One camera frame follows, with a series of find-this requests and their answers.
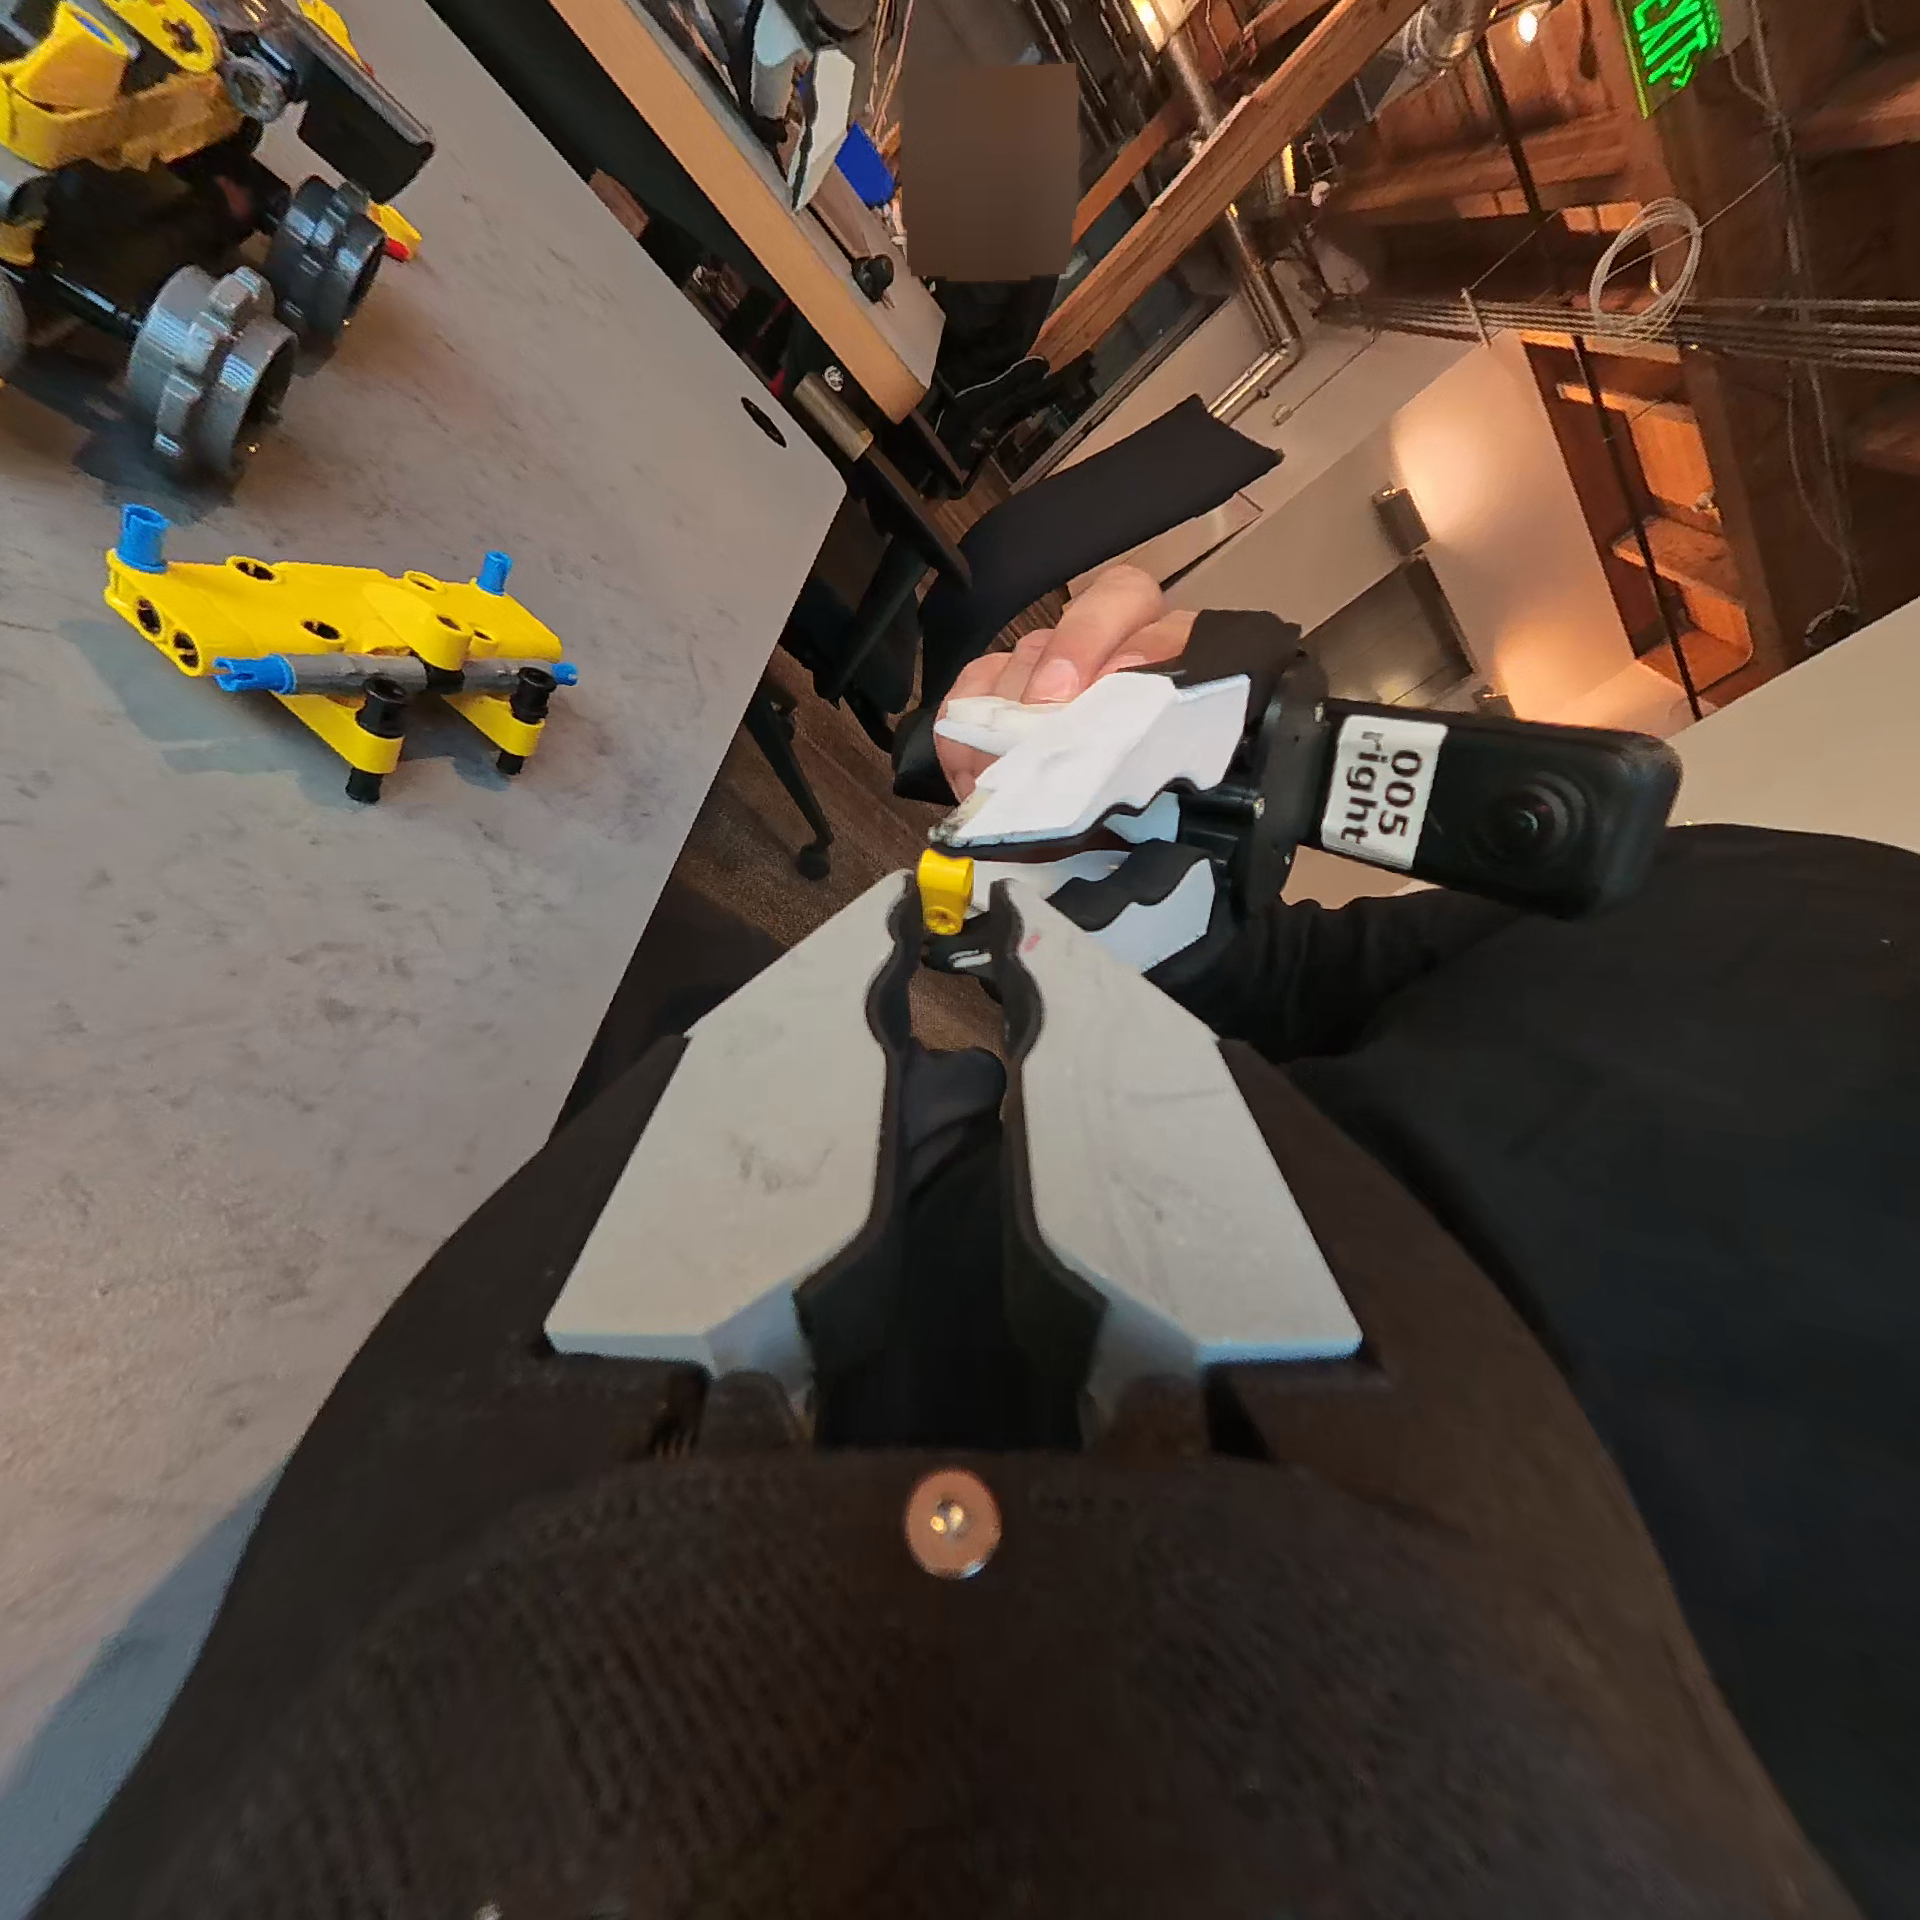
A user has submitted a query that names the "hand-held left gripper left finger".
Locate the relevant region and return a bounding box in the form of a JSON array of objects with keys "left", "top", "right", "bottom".
[{"left": 543, "top": 878, "right": 923, "bottom": 1390}]

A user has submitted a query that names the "yellow grey brick vehicle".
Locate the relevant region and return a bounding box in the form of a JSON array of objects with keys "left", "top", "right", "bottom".
[{"left": 0, "top": 0, "right": 442, "bottom": 485}]

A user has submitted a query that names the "person's right hand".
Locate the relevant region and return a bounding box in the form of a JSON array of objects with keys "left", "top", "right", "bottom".
[{"left": 940, "top": 566, "right": 1204, "bottom": 807}]

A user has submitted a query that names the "person's black clothing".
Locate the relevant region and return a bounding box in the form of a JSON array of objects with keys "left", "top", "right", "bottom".
[{"left": 570, "top": 825, "right": 1920, "bottom": 1920}]

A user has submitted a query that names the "white cable coil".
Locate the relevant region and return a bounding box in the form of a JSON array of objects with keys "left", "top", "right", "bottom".
[{"left": 1587, "top": 194, "right": 1708, "bottom": 327}]

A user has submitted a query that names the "spare grey black gripper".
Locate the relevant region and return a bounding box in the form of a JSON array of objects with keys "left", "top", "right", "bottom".
[{"left": 738, "top": 0, "right": 860, "bottom": 208}]

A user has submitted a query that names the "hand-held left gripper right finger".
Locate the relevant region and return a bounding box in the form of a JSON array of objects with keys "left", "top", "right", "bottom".
[{"left": 990, "top": 880, "right": 1367, "bottom": 1405}]

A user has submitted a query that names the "long wood-edged table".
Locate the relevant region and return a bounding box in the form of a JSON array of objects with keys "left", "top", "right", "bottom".
[{"left": 546, "top": 0, "right": 950, "bottom": 426}]

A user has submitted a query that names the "person's right forearm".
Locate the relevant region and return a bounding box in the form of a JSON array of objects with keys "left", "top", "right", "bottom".
[{"left": 1171, "top": 825, "right": 1920, "bottom": 1081}]

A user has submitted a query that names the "yellow panel with grey axle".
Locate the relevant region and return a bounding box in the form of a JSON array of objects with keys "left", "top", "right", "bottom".
[{"left": 102, "top": 503, "right": 579, "bottom": 807}]

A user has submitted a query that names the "black flat panel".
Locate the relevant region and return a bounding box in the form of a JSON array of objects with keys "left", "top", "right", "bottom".
[{"left": 957, "top": 394, "right": 1287, "bottom": 670}]

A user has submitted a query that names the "green exit sign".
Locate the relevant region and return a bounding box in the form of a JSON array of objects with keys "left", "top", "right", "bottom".
[{"left": 1611, "top": 0, "right": 1731, "bottom": 119}]

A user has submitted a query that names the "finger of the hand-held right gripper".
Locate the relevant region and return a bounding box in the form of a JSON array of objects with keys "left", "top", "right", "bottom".
[
  {"left": 930, "top": 672, "right": 1258, "bottom": 847},
  {"left": 1043, "top": 839, "right": 1220, "bottom": 975}
]

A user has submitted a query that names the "wooden roof beam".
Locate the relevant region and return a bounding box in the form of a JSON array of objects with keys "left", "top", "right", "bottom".
[{"left": 1035, "top": 0, "right": 1426, "bottom": 376}]

